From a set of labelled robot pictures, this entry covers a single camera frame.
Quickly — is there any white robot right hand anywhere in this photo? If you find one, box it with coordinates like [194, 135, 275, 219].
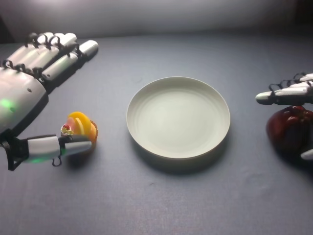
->
[255, 72, 313, 161]

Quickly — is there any white backdrop sheet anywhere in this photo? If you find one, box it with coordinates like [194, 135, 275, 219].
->
[0, 0, 313, 46]

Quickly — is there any cream round plate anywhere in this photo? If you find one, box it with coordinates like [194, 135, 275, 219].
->
[126, 76, 231, 159]

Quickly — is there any toy fruit tart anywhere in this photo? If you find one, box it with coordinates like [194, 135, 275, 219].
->
[60, 111, 100, 154]

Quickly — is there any red toy apple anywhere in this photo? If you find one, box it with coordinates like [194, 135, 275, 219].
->
[266, 105, 313, 157]

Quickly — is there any grey table cloth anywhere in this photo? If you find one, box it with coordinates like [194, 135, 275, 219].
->
[0, 33, 313, 235]

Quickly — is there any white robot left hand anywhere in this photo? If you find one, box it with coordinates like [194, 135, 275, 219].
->
[0, 32, 99, 171]

